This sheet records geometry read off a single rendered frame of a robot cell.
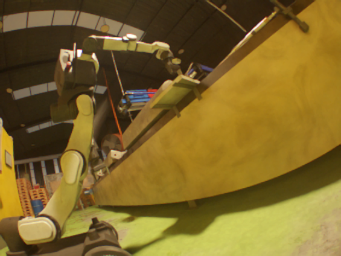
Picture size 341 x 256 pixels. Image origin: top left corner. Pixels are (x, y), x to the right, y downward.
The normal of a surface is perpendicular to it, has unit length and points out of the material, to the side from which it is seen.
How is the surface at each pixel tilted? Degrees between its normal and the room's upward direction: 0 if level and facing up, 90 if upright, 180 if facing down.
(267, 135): 90
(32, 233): 90
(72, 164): 90
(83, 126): 111
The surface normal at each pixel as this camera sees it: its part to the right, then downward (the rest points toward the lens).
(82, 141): 0.46, -0.44
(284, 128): -0.71, 0.10
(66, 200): 0.44, -0.03
